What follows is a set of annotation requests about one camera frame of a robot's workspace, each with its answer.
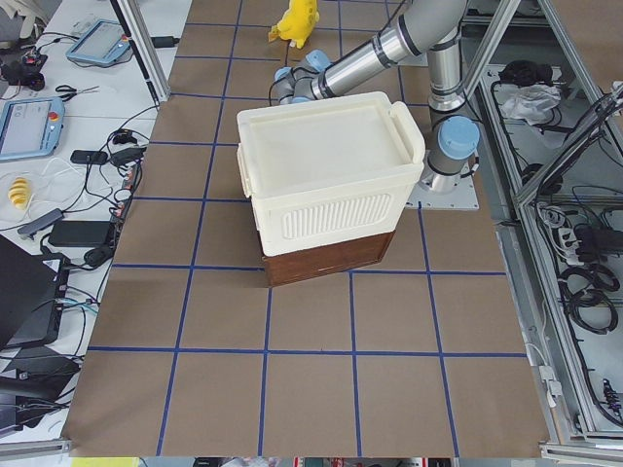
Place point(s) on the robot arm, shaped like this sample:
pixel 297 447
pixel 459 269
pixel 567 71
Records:
pixel 425 27

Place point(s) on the dark wooden drawer cabinet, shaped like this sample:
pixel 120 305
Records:
pixel 327 259

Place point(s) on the white plastic storage box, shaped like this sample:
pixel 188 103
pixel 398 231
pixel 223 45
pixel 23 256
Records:
pixel 327 171

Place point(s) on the yellow plush dinosaur toy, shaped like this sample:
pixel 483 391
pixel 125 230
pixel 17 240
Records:
pixel 297 23

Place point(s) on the black power adapter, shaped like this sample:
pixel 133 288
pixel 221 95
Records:
pixel 165 42

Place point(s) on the crumpled white cloth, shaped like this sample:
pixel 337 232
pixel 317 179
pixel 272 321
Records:
pixel 533 104

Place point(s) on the far blue teach pendant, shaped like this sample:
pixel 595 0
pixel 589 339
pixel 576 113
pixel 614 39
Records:
pixel 104 44

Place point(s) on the blue teach pendant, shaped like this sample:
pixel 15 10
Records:
pixel 104 44
pixel 31 128

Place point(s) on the black laptop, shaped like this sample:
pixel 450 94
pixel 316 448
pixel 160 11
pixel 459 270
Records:
pixel 31 287

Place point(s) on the yellow banana toy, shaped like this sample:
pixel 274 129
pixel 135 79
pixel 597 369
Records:
pixel 19 193

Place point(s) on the near blue teach pendant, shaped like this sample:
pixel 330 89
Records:
pixel 31 128

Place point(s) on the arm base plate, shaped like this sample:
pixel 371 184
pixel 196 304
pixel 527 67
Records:
pixel 439 192

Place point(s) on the black handled scissors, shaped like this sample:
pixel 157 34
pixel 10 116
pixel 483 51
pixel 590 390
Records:
pixel 66 92

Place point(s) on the aluminium frame post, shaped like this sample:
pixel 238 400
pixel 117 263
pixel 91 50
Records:
pixel 132 21

